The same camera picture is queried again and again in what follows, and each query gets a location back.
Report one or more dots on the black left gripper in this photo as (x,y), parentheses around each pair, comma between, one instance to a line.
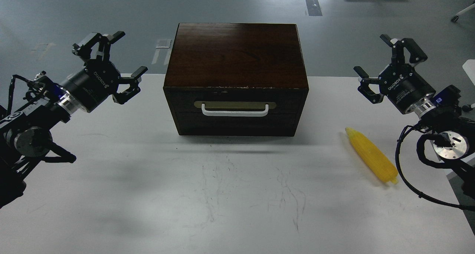
(99,78)

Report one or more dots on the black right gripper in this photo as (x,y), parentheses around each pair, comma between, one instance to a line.
(399,81)

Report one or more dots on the yellow corn cob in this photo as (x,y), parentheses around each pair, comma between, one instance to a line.
(378,162)

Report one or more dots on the wooden drawer with white handle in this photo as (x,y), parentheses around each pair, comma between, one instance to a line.
(250,119)

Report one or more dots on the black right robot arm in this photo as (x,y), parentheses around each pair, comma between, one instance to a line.
(446,136)

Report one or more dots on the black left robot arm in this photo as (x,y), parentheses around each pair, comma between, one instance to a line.
(35,106)

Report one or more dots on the dark wooden drawer cabinet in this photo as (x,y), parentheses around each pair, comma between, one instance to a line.
(236,62)

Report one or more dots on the white neighbouring table edge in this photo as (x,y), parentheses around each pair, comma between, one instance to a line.
(469,68)

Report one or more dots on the white chair leg with caster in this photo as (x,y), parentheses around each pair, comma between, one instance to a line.
(455,18)

